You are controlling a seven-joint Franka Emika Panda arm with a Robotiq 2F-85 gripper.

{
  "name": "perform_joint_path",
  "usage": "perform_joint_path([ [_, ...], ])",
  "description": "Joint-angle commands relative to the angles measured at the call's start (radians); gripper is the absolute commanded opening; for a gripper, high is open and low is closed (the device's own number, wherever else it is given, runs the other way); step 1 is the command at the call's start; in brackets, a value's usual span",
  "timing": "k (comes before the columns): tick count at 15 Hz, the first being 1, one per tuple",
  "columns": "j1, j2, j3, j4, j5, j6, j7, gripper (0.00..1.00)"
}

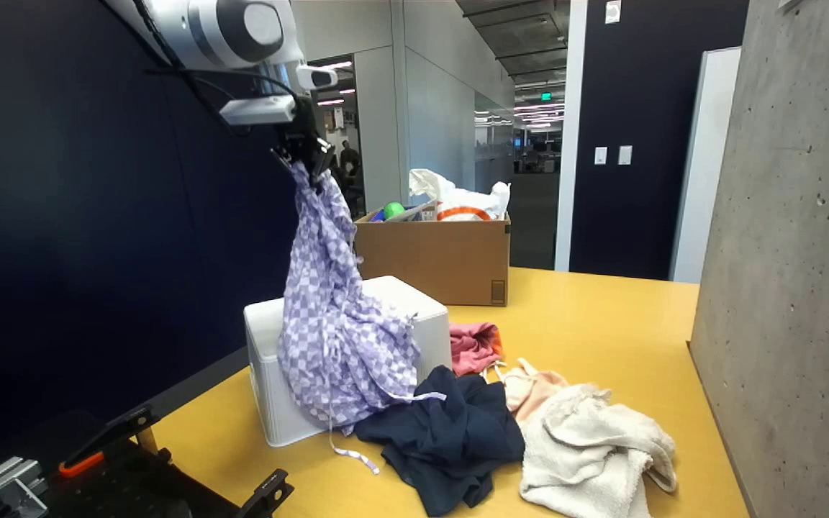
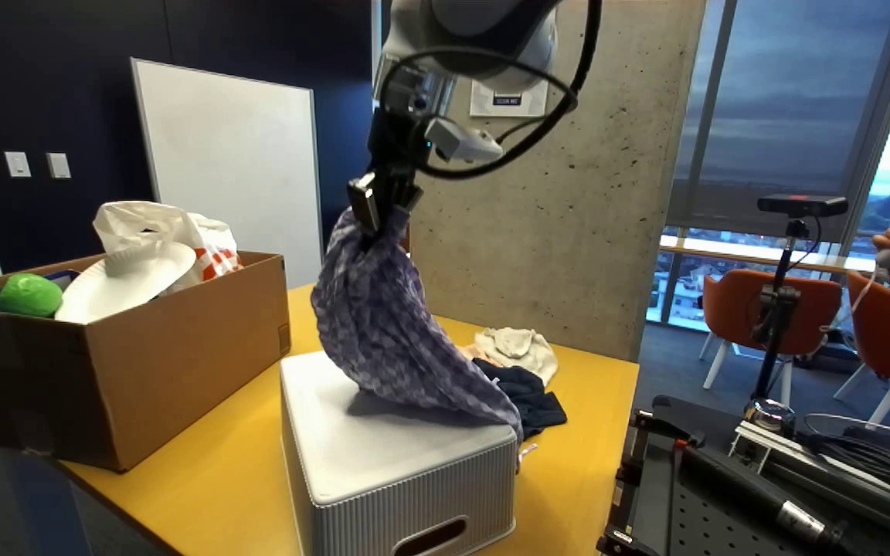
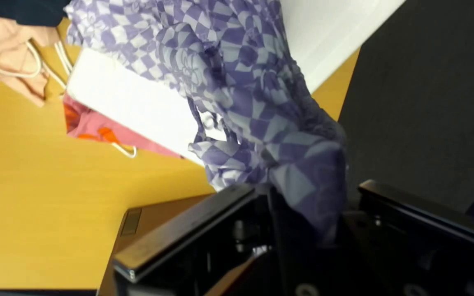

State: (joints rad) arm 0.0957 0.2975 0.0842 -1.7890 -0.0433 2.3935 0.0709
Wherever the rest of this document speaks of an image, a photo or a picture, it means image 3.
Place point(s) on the white box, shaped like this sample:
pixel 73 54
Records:
pixel 138 102

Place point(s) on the brown hatch lid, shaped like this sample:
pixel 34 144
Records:
pixel 150 218

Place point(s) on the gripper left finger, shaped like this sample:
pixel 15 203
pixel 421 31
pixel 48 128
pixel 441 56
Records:
pixel 187 234

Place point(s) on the pink and orange cloth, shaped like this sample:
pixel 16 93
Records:
pixel 93 125

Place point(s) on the dark navy cloth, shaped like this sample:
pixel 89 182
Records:
pixel 23 10

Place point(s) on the purple checkered cloth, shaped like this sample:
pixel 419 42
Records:
pixel 253 102

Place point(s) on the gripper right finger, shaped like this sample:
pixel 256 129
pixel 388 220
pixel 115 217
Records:
pixel 418 246

